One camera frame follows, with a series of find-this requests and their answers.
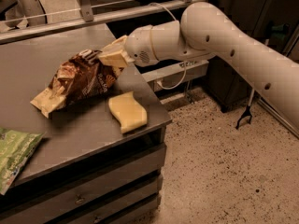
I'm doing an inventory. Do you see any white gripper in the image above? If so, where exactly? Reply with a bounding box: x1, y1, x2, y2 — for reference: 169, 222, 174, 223
98, 25, 158, 68

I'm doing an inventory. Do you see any brown chip bag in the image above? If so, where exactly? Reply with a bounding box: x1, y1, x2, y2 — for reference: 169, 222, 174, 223
31, 49, 123, 118

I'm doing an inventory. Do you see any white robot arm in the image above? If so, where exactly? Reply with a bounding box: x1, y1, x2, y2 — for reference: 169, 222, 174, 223
98, 2, 299, 128

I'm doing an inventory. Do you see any yellow sponge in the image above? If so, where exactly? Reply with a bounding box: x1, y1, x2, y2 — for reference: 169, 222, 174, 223
108, 91, 148, 133

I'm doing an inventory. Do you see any green chip bag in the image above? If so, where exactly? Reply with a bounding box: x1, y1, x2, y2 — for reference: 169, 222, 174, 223
0, 128, 43, 195

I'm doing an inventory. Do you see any grey drawer unit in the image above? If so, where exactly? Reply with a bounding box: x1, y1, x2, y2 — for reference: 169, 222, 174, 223
0, 126, 168, 224

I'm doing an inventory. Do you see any black reacher grabber tool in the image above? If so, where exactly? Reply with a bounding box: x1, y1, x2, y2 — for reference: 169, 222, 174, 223
235, 88, 255, 130

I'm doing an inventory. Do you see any dark grey cabinet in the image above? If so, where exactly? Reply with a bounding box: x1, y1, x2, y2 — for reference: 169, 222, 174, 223
200, 3, 299, 123

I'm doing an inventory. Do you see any grey metal rail frame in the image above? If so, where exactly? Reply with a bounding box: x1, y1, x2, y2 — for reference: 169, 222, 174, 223
0, 0, 214, 105

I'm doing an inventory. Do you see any white cable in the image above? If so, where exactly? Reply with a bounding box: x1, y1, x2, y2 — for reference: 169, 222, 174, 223
148, 2, 188, 91

